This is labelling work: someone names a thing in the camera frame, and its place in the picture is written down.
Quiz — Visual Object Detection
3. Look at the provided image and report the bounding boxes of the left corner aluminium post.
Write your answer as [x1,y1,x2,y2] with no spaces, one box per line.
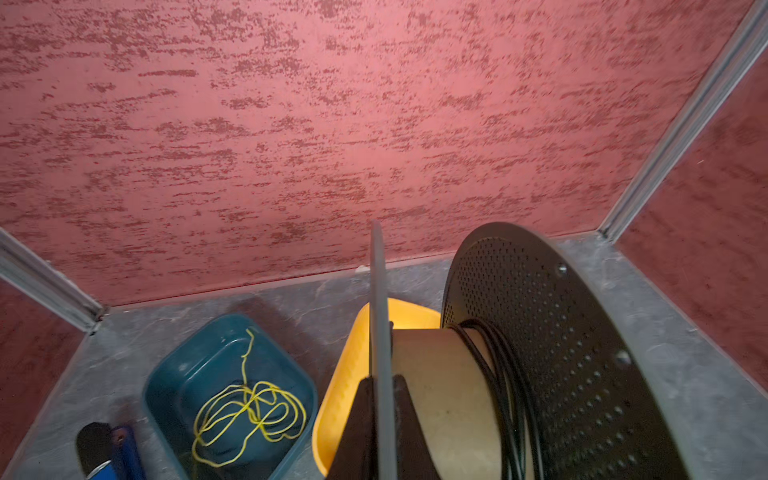
[1,229,106,334]

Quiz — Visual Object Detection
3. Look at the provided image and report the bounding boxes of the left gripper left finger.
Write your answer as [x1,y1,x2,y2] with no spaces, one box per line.
[326,377,375,480]

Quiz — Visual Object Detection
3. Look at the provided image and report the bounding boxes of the right corner aluminium post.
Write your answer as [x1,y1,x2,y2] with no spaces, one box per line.
[598,0,767,243]

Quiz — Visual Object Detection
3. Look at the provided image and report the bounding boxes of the corner aluminium post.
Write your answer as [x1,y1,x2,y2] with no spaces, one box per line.
[598,0,767,243]
[1,229,106,334]

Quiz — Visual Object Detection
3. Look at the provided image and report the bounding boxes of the teal plastic bin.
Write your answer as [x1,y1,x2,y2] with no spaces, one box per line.
[143,314,318,479]

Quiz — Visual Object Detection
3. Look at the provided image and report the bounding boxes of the yellow wire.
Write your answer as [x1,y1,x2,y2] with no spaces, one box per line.
[191,328,308,469]

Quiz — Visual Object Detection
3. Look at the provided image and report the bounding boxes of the yellow plastic bin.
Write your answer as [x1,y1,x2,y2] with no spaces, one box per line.
[312,298,441,477]

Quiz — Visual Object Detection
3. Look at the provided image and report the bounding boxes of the black cable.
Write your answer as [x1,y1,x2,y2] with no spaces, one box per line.
[449,317,547,480]

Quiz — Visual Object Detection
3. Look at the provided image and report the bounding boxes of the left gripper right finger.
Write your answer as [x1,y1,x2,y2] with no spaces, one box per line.
[393,375,440,480]

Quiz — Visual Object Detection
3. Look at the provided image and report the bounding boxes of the grey perforated cable spool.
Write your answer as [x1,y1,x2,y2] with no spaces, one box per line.
[366,222,691,479]

